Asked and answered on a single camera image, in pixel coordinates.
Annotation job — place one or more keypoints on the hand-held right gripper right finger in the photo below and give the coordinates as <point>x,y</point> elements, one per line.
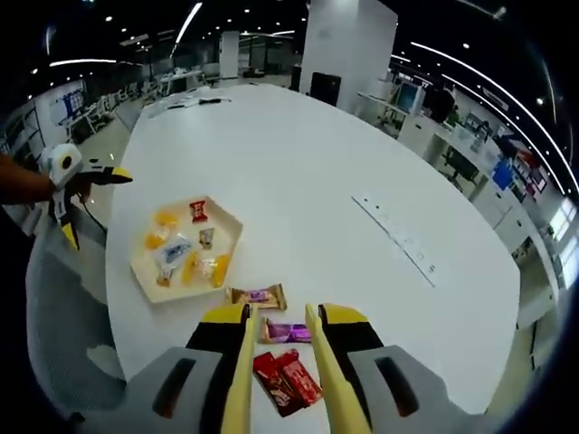
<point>355,334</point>

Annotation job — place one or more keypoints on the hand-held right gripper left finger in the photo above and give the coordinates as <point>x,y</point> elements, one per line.
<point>210,336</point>

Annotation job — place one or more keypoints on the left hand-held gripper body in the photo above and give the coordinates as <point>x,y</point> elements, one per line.
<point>61,163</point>

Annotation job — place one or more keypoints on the cream food tongs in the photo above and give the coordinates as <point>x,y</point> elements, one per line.
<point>242,375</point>

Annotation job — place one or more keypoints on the gold and purple food bar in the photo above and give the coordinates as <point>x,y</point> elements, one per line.
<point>258,297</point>

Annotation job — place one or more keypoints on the orange-ended clear food packet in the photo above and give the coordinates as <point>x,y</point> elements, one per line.
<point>205,270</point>
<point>160,228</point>

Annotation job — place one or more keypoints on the red food bar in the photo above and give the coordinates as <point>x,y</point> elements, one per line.
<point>303,377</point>
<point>269,377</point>

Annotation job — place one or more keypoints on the black-ended clear food packet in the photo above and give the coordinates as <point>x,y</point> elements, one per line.
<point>174,252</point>

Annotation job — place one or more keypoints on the small red food packet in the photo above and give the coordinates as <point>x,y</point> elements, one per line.
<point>199,211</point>

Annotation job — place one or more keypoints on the cream hexagonal container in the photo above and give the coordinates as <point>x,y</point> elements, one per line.
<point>226,217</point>

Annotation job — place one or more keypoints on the white mesh office chair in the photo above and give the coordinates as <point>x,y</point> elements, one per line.
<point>63,316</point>

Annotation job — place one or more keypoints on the small black tool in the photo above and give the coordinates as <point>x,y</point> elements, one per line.
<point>215,100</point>

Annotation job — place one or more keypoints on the long white counter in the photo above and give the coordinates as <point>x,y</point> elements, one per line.
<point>488,203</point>

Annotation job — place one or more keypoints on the blue storage bin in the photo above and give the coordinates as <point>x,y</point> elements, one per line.
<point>503,175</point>

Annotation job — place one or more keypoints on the white framed display screen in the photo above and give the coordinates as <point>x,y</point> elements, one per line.
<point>410,97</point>

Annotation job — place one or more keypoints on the blue and white wall board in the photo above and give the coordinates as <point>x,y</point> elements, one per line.
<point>68,106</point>

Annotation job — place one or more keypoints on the red wall display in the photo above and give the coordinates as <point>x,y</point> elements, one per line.
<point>531,174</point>

